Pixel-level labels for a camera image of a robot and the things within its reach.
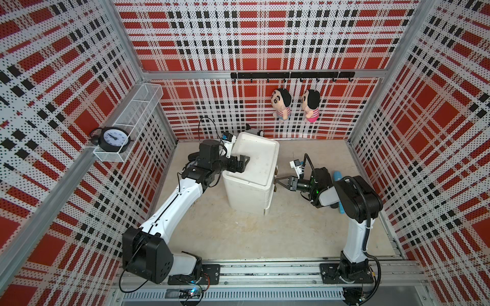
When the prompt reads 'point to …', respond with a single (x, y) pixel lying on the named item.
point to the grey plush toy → (254, 131)
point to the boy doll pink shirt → (311, 101)
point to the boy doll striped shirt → (281, 101)
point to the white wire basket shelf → (134, 119)
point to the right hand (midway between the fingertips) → (278, 180)
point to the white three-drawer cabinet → (252, 190)
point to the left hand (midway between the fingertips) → (243, 156)
